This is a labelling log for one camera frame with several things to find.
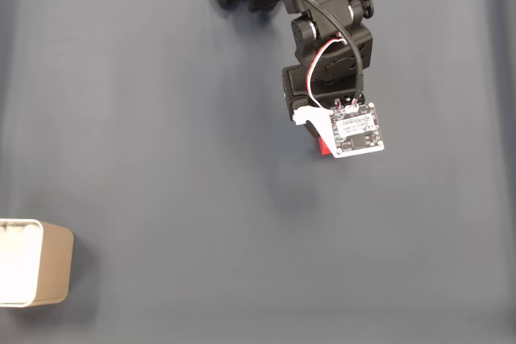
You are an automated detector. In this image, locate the white and tan box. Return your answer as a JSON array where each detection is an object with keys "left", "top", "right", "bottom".
[{"left": 0, "top": 218, "right": 75, "bottom": 308}]

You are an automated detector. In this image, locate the dark grey table mat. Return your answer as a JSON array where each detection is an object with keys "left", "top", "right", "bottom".
[{"left": 0, "top": 0, "right": 516, "bottom": 344}]

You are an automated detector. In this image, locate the red cube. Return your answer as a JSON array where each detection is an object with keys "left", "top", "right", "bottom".
[{"left": 315, "top": 137, "right": 335, "bottom": 159}]

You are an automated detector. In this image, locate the black camera cable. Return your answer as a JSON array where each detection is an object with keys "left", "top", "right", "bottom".
[{"left": 252, "top": 0, "right": 366, "bottom": 106}]

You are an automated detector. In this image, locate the camera board on white mount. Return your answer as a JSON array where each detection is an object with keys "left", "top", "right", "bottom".
[{"left": 292, "top": 102, "right": 386, "bottom": 160}]

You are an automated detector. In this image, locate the red white black servo cable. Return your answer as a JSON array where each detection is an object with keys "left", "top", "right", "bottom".
[{"left": 306, "top": 37, "right": 348, "bottom": 112}]

